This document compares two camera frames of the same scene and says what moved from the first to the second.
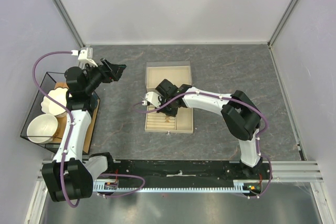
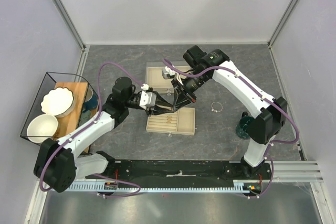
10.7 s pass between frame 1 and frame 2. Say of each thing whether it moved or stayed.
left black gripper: moved
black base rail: stayed
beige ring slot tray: stayed
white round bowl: stayed
